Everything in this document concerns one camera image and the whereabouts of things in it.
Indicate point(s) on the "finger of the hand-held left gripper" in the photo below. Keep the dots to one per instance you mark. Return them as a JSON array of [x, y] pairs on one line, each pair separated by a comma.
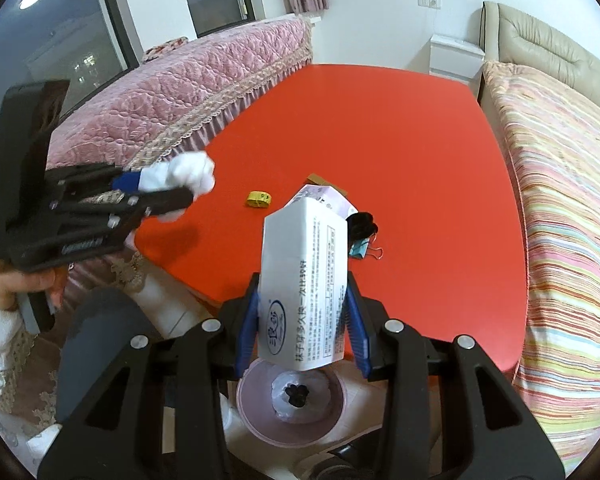
[[165, 199], [127, 181]]

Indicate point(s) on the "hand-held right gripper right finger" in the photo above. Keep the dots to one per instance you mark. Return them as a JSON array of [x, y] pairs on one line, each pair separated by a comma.
[[357, 332]]

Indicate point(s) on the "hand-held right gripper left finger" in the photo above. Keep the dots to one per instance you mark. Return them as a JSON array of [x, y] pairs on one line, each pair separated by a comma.
[[247, 325]]

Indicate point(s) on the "white tissue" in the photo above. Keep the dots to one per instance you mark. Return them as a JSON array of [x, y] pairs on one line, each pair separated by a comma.
[[195, 170]]

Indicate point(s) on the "white printed paper box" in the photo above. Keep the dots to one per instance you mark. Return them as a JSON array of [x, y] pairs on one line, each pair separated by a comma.
[[300, 270]]

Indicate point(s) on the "pink round waste bin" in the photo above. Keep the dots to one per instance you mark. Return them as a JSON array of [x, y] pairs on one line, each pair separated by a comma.
[[260, 410]]

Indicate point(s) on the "person's left hand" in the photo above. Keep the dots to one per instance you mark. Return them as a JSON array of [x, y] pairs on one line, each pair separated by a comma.
[[2, 284]]

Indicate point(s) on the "blue binder clip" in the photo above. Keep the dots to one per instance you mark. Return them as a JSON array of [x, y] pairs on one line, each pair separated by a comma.
[[361, 250]]

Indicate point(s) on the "pink quilted seat cover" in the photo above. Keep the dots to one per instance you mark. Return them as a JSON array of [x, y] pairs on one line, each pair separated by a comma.
[[180, 90]]

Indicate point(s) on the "purple printed packet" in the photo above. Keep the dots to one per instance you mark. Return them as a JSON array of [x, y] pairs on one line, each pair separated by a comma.
[[330, 200]]

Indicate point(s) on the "large dark window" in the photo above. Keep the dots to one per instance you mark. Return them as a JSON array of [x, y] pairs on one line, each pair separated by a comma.
[[55, 35]]

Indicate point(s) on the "brown cardboard piece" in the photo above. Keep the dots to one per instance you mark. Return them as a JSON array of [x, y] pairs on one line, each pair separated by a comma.
[[319, 179]]

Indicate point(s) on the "striped bed sheet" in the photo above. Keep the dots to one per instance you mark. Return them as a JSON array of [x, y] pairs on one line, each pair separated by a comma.
[[565, 240]]

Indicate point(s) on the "white nightstand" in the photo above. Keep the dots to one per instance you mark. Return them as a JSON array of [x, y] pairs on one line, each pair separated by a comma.
[[455, 57]]

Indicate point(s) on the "beige padded headboard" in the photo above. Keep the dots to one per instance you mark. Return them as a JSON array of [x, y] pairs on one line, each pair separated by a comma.
[[540, 40]]

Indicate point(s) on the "white wall outlet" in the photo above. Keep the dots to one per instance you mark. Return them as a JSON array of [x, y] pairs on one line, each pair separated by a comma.
[[428, 1]]

